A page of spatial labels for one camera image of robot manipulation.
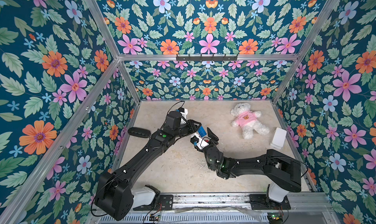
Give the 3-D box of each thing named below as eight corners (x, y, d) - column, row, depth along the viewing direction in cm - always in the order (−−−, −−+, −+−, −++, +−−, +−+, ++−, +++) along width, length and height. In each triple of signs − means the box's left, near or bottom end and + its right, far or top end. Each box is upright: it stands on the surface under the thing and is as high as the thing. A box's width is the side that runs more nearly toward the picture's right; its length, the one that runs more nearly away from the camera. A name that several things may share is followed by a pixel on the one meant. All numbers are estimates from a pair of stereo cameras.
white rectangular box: (269, 146, 96) (272, 142, 92) (274, 130, 104) (277, 126, 100) (279, 151, 94) (283, 147, 90) (283, 135, 102) (287, 130, 97)
